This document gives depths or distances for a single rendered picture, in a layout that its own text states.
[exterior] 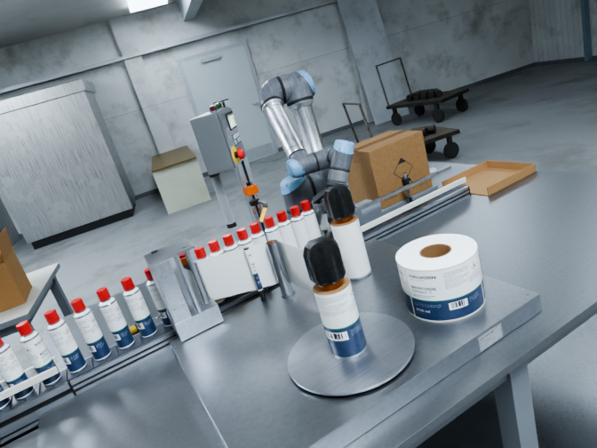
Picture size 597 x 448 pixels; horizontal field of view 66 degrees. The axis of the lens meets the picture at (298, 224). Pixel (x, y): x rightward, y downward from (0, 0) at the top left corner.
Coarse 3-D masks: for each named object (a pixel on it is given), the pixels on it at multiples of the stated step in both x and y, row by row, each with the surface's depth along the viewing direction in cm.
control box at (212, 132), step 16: (208, 112) 160; (224, 112) 153; (208, 128) 149; (224, 128) 149; (208, 144) 150; (224, 144) 150; (240, 144) 163; (208, 160) 152; (224, 160) 152; (240, 160) 159
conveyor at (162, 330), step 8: (448, 192) 195; (432, 200) 192; (416, 208) 188; (400, 216) 185; (384, 224) 182; (368, 232) 179; (240, 296) 158; (224, 304) 156; (160, 328) 152; (168, 328) 150; (136, 336) 151; (136, 344) 146; (112, 352) 145; (120, 352) 144; (88, 360) 145; (104, 360) 142; (88, 368) 140; (72, 376) 138
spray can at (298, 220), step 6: (294, 210) 164; (294, 216) 165; (300, 216) 165; (294, 222) 165; (300, 222) 165; (294, 228) 166; (300, 228) 165; (306, 228) 167; (300, 234) 166; (306, 234) 167; (300, 240) 167; (306, 240) 167; (300, 246) 168
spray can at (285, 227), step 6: (282, 210) 165; (282, 216) 163; (282, 222) 164; (288, 222) 164; (282, 228) 164; (288, 228) 164; (282, 234) 165; (288, 234) 165; (294, 234) 167; (288, 240) 165; (294, 240) 166
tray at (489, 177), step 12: (480, 168) 223; (492, 168) 222; (504, 168) 217; (516, 168) 211; (528, 168) 200; (444, 180) 214; (468, 180) 215; (480, 180) 211; (492, 180) 207; (504, 180) 195; (516, 180) 198; (480, 192) 198; (492, 192) 193
